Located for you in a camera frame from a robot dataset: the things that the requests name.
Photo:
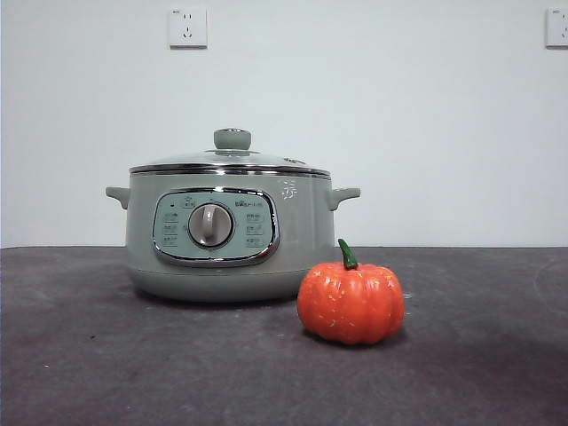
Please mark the glass lid with green knob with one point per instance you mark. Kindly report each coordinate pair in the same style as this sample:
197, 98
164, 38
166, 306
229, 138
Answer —
231, 140

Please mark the small orange toy pumpkin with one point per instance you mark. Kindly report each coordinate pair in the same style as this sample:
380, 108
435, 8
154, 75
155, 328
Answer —
350, 306

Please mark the sage green electric cooking pot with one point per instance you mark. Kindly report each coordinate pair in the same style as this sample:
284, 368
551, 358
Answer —
302, 239

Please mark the white wall power socket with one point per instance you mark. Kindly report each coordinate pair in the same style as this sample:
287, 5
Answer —
187, 27
558, 27

